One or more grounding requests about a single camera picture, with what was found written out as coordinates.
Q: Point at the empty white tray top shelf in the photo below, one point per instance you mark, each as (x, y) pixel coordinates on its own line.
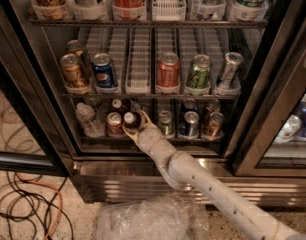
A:
(168, 10)

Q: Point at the clear plastic bin with wrap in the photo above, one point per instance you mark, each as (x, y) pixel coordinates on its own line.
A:
(169, 217)

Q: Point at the clear plastic water bottle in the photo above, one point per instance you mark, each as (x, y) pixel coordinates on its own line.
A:
(89, 120)

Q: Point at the orange can bottom shelf front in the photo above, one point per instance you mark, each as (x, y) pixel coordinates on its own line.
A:
(114, 124)

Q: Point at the red can shelf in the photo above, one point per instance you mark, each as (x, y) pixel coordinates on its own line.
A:
(128, 9)
(168, 70)

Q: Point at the gold can middle shelf front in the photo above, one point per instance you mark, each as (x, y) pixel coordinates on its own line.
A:
(73, 71)

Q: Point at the red can middle shelf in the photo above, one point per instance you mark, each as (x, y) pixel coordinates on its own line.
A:
(168, 70)

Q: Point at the green can bottom shelf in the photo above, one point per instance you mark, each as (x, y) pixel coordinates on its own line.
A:
(165, 123)

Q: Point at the green can middle shelf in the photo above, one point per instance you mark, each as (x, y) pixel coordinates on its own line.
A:
(199, 71)

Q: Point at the copper can bottom shelf rear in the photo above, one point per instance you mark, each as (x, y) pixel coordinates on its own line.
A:
(212, 105)

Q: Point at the white can behind right door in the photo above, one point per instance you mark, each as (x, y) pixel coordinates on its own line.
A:
(291, 126)

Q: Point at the gold can middle shelf rear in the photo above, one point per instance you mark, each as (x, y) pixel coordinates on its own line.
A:
(78, 48)

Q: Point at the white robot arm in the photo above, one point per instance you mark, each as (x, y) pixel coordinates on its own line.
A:
(179, 168)

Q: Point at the silver slim can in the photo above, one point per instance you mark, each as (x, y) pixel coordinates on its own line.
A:
(232, 62)

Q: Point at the dark bottle with white cap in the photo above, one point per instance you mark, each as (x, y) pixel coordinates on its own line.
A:
(134, 121)

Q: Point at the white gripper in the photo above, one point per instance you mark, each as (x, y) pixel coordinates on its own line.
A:
(149, 135)

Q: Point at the left glass fridge door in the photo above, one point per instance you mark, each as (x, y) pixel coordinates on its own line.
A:
(26, 92)

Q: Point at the red can top shelf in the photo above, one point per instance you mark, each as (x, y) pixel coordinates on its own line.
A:
(128, 9)

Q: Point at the copper can shelf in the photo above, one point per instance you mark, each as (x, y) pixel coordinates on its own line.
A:
(214, 125)
(212, 105)

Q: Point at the right glass fridge door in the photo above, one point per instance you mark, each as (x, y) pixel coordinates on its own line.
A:
(273, 85)

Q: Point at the gold can top shelf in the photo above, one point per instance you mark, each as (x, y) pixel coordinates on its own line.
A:
(50, 9)

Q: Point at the blue can shelf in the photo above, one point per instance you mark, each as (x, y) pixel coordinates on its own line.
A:
(190, 125)
(188, 104)

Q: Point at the blue pepsi can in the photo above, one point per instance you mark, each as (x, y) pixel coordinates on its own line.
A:
(104, 70)

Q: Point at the copper can bottom shelf front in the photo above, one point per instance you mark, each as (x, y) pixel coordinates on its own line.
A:
(214, 125)

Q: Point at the blue can bottom shelf rear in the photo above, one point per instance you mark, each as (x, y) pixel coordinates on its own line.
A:
(188, 104)

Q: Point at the blue can bottom shelf front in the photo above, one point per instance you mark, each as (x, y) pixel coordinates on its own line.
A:
(190, 125)

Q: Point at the gold can shelf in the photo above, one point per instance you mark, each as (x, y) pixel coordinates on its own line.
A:
(50, 9)
(73, 71)
(78, 48)

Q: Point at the glass fridge door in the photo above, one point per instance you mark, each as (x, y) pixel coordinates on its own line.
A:
(273, 85)
(26, 92)

